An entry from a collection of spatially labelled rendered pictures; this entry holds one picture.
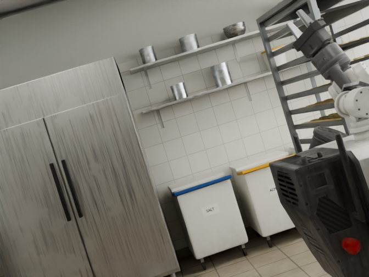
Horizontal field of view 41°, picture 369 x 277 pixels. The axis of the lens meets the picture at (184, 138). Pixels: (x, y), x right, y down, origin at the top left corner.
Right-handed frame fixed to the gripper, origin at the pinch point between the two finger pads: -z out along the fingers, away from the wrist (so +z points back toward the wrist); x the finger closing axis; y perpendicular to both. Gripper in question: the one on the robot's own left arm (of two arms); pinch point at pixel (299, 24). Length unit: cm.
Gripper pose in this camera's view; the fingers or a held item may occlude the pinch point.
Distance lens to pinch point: 153.7
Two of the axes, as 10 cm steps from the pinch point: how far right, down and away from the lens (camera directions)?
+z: 5.8, 7.9, -2.0
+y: -7.2, 3.8, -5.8
